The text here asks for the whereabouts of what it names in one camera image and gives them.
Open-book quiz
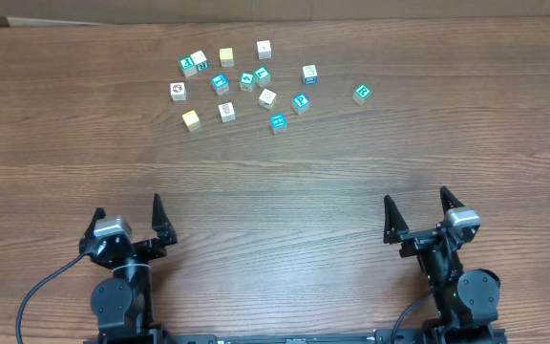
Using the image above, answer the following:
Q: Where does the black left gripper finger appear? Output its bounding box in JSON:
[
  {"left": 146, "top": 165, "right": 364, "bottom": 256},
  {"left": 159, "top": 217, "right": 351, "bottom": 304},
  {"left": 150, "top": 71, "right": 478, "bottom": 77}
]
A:
[
  {"left": 82, "top": 207, "right": 106, "bottom": 239},
  {"left": 152, "top": 193, "right": 178, "bottom": 246}
]

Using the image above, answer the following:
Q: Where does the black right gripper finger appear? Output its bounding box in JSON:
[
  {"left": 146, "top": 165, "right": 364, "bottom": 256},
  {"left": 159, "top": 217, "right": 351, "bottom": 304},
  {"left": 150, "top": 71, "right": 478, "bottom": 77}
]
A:
[
  {"left": 383, "top": 195, "right": 409, "bottom": 244},
  {"left": 439, "top": 186, "right": 465, "bottom": 215}
]

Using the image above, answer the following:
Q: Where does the white patterned block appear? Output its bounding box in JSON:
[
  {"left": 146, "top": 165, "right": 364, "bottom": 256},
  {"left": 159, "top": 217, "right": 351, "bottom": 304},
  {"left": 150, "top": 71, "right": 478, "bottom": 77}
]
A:
[
  {"left": 219, "top": 102, "right": 236, "bottom": 122},
  {"left": 259, "top": 89, "right": 277, "bottom": 110}
]

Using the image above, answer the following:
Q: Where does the blue arrows block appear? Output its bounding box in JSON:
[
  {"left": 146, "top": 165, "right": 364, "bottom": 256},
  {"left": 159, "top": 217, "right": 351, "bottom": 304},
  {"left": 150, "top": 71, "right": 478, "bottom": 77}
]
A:
[{"left": 270, "top": 113, "right": 287, "bottom": 134}]

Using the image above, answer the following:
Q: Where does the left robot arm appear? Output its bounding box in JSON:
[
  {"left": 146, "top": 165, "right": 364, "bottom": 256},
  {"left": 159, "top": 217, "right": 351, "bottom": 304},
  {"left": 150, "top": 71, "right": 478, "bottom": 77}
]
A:
[{"left": 78, "top": 194, "right": 178, "bottom": 343}]

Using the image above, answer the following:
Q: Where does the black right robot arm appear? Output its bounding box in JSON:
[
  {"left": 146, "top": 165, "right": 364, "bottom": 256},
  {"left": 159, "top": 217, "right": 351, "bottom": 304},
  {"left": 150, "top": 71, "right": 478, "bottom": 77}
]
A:
[{"left": 383, "top": 186, "right": 507, "bottom": 344}]

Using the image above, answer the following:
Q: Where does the yellow block lower left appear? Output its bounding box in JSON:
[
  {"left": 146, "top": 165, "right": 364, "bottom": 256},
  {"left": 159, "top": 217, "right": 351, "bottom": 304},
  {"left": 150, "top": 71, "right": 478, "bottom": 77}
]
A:
[{"left": 182, "top": 110, "right": 201, "bottom": 132}]

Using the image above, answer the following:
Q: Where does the white block red circle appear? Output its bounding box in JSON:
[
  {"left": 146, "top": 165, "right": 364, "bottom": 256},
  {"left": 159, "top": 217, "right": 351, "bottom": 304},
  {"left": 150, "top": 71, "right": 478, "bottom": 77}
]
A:
[{"left": 170, "top": 82, "right": 187, "bottom": 102}]

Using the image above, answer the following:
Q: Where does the green letter R block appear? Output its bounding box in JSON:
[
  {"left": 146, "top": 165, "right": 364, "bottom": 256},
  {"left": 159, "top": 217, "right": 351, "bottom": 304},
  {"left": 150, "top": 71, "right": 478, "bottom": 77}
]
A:
[{"left": 352, "top": 84, "right": 371, "bottom": 106}]

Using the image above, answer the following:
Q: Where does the blue picture block left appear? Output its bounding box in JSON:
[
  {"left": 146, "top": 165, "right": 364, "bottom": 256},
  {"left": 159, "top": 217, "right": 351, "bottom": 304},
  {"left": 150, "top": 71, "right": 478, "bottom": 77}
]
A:
[{"left": 211, "top": 74, "right": 229, "bottom": 96}]

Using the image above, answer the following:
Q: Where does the blue letter P block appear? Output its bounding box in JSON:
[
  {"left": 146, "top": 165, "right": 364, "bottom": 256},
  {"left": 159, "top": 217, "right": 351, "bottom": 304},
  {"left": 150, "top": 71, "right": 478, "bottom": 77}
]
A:
[{"left": 292, "top": 94, "right": 310, "bottom": 115}]

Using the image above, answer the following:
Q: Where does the green letter block far left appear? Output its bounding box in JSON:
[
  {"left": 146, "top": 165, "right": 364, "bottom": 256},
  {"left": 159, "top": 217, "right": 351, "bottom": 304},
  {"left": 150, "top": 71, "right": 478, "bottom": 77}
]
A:
[{"left": 179, "top": 55, "right": 198, "bottom": 77}]

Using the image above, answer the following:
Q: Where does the white block dark green side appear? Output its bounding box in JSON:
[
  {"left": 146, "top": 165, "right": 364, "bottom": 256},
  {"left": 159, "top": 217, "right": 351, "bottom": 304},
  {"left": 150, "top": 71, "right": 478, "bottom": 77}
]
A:
[{"left": 190, "top": 51, "right": 209, "bottom": 72}]

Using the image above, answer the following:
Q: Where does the green number four block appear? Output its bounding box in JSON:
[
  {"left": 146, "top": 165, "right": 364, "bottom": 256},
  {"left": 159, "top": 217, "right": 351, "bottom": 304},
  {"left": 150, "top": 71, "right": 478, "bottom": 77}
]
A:
[{"left": 240, "top": 72, "right": 255, "bottom": 92}]

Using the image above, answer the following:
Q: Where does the white block blue side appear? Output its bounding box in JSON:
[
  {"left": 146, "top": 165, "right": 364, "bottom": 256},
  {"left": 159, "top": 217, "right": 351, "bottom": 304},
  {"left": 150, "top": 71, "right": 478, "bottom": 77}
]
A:
[{"left": 302, "top": 65, "right": 318, "bottom": 85}]

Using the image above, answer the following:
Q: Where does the yellow block top row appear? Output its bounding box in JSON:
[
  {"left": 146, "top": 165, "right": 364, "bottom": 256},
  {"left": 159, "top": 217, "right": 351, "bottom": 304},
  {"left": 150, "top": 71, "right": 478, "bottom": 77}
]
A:
[{"left": 219, "top": 48, "right": 234, "bottom": 68}]

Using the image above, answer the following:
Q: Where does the green letter L block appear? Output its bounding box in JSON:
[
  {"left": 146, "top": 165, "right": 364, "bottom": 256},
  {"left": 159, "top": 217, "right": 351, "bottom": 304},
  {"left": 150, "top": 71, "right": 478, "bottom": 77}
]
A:
[{"left": 254, "top": 66, "right": 271, "bottom": 88}]

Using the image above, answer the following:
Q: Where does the white block top right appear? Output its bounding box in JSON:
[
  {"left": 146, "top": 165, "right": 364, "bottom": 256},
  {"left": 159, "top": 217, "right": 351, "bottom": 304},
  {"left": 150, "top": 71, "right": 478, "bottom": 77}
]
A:
[{"left": 257, "top": 40, "right": 272, "bottom": 60}]

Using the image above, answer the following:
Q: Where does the cardboard panel at back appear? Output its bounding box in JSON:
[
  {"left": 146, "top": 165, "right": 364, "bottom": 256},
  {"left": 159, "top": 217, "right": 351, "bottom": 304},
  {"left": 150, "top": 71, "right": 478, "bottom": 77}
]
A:
[{"left": 0, "top": 0, "right": 550, "bottom": 27}]

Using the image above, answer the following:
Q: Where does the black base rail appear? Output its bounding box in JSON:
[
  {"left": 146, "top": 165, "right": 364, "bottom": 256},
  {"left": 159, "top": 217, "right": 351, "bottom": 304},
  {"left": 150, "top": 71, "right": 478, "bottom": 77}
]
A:
[{"left": 83, "top": 328, "right": 429, "bottom": 344}]

